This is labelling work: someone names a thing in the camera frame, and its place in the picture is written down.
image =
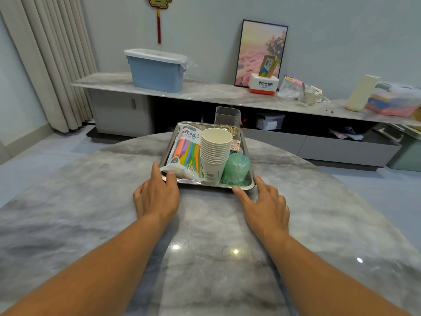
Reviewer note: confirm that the person's left hand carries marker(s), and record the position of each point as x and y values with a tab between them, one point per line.
156	197

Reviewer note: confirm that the person's right hand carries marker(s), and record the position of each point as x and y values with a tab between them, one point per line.
266	210

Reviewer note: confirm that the translucent green plastic cup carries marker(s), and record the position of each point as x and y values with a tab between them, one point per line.
235	171

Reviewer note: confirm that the clear printed plastic bag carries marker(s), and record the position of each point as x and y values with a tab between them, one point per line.
184	151

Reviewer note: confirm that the metal tray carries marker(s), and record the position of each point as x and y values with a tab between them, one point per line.
170	144

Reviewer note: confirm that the pile of colourful straws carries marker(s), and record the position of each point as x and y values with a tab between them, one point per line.
186	151

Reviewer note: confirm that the colourful matchbox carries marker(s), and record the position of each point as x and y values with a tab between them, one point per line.
235	146

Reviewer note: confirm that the group of white paper cups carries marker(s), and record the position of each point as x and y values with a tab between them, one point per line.
215	154

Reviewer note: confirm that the clear ribbed organizer box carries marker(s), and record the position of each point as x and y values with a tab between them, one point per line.
227	116

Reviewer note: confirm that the person's left forearm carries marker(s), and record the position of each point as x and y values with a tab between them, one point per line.
98	279

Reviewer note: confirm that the person's right forearm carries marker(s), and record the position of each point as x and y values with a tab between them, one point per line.
322	283

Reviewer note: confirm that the white box in cabinet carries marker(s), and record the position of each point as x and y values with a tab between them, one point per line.
270	121

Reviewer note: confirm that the loose papers in cabinet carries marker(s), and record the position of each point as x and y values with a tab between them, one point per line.
345	133

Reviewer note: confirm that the grey cabinet with marble top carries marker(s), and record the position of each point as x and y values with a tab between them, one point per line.
210	92

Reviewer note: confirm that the clear bag of snacks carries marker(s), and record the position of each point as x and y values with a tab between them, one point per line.
289	88

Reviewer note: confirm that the white and red small box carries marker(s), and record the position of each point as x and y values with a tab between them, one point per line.
263	84

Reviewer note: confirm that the blue storage box white lid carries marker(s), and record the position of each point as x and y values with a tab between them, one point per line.
156	70

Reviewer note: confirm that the colourful small packet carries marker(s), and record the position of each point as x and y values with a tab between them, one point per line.
318	90

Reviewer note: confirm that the small colourful box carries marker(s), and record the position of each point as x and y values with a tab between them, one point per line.
268	65

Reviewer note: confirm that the cream paper roll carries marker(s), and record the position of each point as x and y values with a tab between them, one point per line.
362	92

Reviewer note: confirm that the grey green storage bin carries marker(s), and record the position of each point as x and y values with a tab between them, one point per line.
404	144

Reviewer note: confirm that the framed pink picture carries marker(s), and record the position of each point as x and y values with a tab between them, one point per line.
256	46

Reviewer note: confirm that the clear storage box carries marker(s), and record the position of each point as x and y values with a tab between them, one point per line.
394	100

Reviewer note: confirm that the beige curtain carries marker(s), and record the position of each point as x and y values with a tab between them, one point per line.
49	59

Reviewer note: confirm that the red gold wall hanging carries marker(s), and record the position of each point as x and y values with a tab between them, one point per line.
158	6

